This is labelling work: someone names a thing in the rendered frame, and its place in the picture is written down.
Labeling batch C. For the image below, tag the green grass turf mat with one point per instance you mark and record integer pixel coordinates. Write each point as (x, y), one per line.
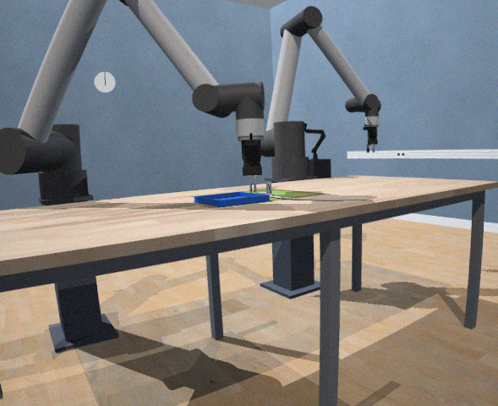
(287, 193)

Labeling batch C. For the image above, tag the blue tray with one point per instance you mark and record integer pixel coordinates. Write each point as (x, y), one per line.
(231, 199)

